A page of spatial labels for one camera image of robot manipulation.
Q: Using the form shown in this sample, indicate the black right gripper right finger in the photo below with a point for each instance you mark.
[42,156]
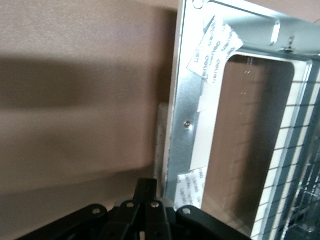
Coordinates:
[157,217]

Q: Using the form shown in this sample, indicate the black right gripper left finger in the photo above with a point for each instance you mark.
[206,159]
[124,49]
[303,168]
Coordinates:
[125,217]

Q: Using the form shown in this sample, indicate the silver metal computer case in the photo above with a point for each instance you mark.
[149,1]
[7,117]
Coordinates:
[185,100]

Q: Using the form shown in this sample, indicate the white toaster oven body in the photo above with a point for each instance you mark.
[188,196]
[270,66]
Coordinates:
[280,160]

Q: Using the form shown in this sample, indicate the white printed adhesive tape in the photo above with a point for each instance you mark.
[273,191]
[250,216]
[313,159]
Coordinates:
[190,187]
[233,41]
[207,57]

